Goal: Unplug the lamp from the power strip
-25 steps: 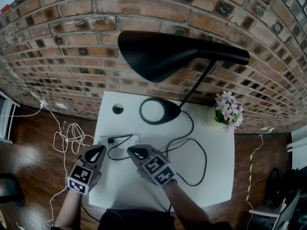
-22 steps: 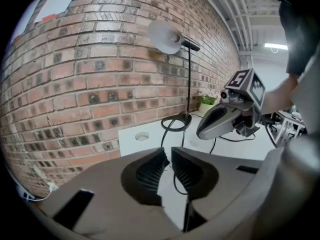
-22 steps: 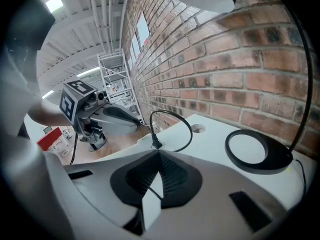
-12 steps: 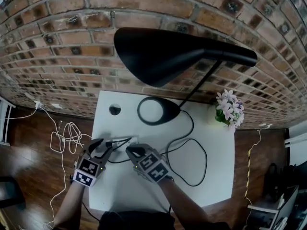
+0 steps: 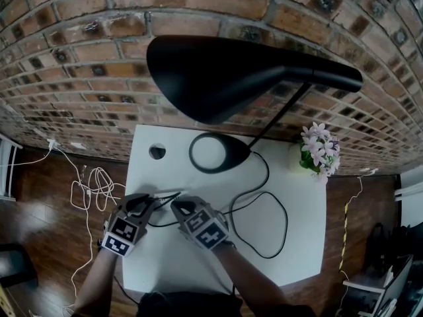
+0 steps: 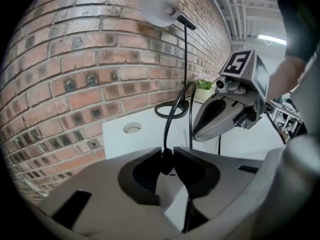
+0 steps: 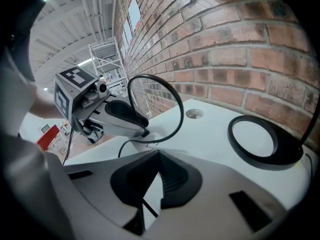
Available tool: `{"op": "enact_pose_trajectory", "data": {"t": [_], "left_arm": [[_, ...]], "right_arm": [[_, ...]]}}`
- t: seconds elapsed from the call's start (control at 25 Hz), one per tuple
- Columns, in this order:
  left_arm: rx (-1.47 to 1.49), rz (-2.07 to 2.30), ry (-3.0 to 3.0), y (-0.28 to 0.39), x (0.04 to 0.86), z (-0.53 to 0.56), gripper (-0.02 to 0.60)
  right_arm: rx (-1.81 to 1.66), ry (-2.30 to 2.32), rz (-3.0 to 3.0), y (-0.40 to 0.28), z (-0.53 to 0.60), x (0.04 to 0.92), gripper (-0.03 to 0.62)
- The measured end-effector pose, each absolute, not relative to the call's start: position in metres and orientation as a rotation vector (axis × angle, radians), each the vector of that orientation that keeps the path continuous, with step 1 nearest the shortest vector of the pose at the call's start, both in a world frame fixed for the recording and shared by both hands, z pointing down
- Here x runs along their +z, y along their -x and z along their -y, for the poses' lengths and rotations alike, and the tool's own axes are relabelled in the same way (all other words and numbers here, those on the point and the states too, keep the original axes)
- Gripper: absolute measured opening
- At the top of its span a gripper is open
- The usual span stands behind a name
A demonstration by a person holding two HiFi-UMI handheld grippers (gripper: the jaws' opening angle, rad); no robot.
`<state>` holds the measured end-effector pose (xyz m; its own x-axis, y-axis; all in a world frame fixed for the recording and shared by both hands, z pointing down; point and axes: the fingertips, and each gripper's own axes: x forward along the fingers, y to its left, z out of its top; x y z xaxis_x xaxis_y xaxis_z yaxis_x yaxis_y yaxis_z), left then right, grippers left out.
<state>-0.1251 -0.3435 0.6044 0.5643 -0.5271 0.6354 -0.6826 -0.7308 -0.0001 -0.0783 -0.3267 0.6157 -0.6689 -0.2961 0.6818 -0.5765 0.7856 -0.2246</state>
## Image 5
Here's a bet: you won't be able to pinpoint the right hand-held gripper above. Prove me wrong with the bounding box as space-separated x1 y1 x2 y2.
170 195 231 251

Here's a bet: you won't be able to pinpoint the thin white cable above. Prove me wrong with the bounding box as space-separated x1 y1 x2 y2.
335 170 379 317

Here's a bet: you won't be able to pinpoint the person's right forearm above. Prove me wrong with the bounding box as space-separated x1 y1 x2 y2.
213 242 292 317

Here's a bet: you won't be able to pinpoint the long white floor cable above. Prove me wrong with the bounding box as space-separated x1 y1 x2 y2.
61 142 128 316

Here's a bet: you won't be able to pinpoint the person's black clothing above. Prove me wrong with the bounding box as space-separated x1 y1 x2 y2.
137 291 318 317

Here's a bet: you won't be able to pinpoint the white table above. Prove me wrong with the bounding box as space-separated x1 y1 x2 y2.
121 123 328 293

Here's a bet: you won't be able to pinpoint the person's left forearm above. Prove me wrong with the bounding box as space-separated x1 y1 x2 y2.
74 249 119 316

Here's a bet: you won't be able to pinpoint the black desk lamp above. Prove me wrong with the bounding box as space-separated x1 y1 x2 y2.
145 34 364 174

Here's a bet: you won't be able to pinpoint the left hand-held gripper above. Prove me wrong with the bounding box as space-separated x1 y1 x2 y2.
100 192 157 259

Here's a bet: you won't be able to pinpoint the pink flowers in white pot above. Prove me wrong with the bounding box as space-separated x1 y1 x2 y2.
299 121 341 186

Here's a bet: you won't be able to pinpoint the black lamp power cord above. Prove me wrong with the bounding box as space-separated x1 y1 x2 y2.
147 150 289 260

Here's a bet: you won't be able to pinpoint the white low rack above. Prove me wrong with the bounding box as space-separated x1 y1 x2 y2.
343 252 416 317

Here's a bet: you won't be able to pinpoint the black bag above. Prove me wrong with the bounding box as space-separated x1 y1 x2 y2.
365 223 403 277

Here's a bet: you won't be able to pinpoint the yellow black hazard tape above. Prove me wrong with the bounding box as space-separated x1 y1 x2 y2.
338 203 350 270

